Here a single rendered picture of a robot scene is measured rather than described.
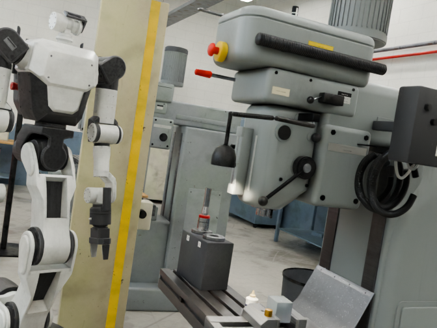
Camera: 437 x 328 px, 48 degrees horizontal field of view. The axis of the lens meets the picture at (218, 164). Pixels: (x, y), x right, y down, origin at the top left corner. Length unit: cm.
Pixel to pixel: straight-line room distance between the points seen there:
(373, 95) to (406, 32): 597
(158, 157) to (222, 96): 235
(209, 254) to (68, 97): 80
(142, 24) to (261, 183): 195
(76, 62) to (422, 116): 123
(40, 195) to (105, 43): 147
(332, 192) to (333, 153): 12
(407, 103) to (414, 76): 583
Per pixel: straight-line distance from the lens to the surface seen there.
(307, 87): 151
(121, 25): 321
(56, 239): 193
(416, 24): 752
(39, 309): 211
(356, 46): 161
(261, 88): 146
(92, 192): 207
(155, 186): 1002
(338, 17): 172
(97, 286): 334
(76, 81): 196
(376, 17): 171
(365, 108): 165
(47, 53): 192
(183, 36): 1111
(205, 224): 202
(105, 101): 210
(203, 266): 191
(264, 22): 144
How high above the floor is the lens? 151
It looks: 3 degrees down
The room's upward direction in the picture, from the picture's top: 9 degrees clockwise
